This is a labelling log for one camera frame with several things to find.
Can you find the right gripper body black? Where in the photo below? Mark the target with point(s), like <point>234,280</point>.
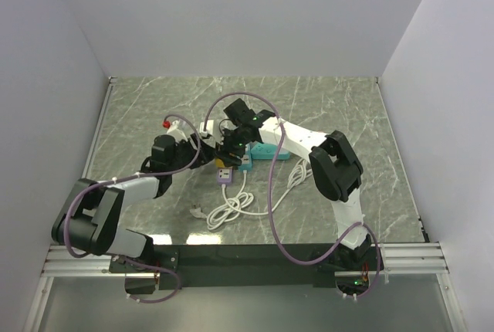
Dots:
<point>233,143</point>

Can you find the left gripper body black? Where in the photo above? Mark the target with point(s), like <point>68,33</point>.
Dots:
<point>185,154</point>

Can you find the purple power strip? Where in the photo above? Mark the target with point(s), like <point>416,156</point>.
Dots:
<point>224,176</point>

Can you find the yellow cube socket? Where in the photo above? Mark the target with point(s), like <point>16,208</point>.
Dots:
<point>219,163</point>

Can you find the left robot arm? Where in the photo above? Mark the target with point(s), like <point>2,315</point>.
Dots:
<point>89,219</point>

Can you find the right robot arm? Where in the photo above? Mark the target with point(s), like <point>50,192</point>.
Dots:
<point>336,169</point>

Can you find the teal triangular power strip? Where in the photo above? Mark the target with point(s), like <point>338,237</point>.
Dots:
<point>266,152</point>

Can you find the black base beam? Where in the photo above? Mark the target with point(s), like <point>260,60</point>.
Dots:
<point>254,265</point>

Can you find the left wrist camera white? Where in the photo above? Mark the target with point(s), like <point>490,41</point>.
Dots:
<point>174,130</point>

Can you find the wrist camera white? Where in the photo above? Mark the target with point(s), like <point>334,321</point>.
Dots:
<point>207,128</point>
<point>174,130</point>

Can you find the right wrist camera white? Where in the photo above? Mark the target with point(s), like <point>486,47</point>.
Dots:
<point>207,128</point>

